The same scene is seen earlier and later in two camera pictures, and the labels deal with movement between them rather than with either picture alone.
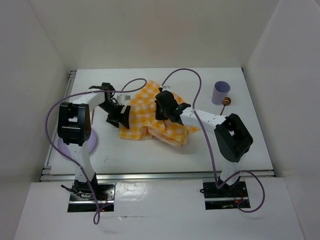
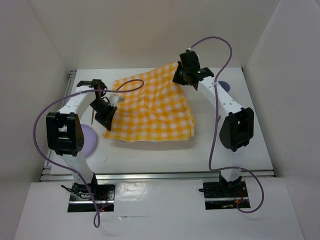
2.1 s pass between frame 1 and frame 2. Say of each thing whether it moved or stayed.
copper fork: stayed
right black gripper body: moved
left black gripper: moved
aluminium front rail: stayed
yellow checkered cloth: moved
